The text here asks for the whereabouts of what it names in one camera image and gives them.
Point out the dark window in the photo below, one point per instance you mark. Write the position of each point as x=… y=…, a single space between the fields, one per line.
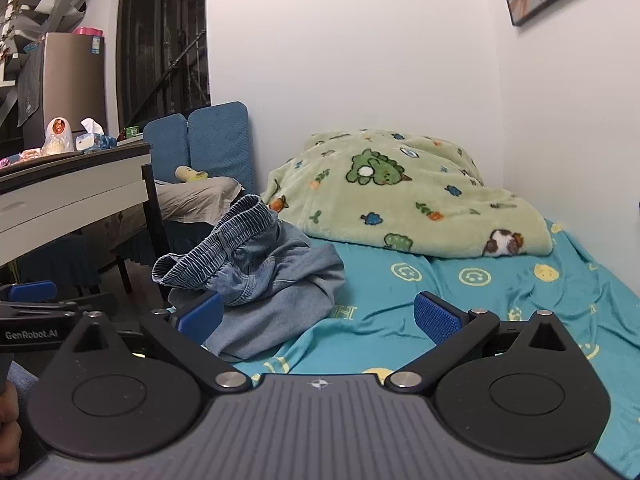
x=160 y=40

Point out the teal smiley bed sheet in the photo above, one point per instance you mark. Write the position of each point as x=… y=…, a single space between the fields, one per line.
x=500 y=300

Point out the green printed fleece blanket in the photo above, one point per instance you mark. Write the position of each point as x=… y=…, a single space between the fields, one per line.
x=400 y=195

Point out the white wall shelves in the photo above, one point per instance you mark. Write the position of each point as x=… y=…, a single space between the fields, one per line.
x=25 y=0

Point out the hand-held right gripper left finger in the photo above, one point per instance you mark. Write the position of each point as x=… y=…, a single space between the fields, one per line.
x=200 y=316

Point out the cardboard box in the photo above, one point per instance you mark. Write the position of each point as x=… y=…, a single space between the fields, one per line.
x=112 y=230

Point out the beige pillow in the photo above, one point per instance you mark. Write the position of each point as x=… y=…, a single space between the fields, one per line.
x=200 y=197

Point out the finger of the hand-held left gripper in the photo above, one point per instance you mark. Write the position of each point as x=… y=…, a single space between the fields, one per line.
x=32 y=290

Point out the green can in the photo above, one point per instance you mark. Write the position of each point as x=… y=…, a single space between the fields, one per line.
x=132 y=132

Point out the person's left hand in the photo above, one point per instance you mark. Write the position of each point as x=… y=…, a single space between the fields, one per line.
x=7 y=417

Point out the bronze refrigerator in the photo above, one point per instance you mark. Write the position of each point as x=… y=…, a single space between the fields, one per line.
x=65 y=85

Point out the yellow plush toy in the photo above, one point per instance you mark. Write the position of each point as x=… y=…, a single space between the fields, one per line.
x=189 y=174

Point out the blue quilted cushion panel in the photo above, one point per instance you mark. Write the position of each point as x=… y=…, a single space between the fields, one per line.
x=220 y=140
x=167 y=145

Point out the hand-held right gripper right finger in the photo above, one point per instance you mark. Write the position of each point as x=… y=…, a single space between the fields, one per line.
x=440 y=317

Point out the white doll figure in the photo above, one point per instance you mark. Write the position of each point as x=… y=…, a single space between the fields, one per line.
x=56 y=135

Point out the blue denim jeans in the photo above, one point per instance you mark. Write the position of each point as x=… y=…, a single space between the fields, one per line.
x=280 y=280

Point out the white table with dark top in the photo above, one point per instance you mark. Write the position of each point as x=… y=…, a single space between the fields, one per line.
x=60 y=195

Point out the pink lidded container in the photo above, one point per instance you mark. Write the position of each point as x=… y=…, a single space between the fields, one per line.
x=89 y=32

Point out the tissue pack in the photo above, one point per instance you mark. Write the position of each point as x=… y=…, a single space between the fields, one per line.
x=92 y=137

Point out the pink plastic packet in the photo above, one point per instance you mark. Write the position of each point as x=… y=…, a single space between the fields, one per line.
x=32 y=154

